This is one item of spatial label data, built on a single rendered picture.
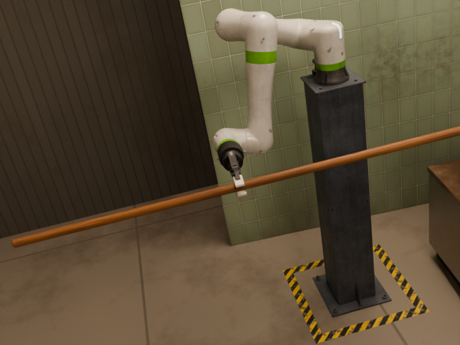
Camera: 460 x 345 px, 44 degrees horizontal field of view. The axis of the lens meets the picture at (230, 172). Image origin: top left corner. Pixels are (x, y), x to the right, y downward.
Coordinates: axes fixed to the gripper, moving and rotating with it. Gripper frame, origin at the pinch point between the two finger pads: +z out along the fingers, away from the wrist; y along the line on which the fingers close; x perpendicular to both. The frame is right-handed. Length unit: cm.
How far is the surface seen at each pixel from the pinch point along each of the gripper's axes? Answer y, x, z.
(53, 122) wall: 35, 105, -197
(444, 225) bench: 86, -96, -56
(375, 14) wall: -6, -93, -123
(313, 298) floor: 116, -26, -62
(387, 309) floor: 118, -58, -42
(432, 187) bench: 71, -97, -70
